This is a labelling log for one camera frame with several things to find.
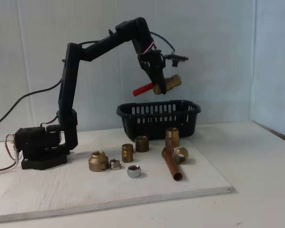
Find brass ball valve red handle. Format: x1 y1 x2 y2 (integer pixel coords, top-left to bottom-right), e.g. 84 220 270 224
132 74 182 97

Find black slotted plastic basket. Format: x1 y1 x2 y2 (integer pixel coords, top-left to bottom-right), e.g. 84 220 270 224
115 99 202 141

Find brass threaded adapter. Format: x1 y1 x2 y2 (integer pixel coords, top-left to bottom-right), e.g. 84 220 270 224
165 127 180 148

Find dark brass sleeve coupling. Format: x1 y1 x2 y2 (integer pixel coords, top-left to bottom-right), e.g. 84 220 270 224
134 135 150 153

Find small brass hex nipple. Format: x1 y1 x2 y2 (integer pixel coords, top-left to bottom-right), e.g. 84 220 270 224
121 143 134 164

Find copper pipe piece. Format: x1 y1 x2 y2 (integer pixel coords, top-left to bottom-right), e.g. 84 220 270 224
161 146 184 182

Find chrome cap nut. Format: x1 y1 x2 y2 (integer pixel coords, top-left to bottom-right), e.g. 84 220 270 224
127 165 143 179

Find small silver threaded bushing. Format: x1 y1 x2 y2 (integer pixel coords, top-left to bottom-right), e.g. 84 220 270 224
108 158 121 171

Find large brass reducer coupling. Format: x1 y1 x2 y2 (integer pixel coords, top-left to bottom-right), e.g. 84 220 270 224
88 151 110 171

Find white painted wooden board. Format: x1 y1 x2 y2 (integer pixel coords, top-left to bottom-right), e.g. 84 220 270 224
0 136 236 224

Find red white servo wire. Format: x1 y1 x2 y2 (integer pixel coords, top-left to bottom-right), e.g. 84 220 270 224
142 41 157 54

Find black camera cable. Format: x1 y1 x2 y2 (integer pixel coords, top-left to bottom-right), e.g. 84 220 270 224
151 32 176 57

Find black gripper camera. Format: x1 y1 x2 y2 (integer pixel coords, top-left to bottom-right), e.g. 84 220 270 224
163 53 190 67

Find brass hex ring fitting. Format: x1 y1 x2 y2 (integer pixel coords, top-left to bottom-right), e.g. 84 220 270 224
173 147 189 165

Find black power cable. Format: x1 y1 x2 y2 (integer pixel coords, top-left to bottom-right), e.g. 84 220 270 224
0 78 64 130

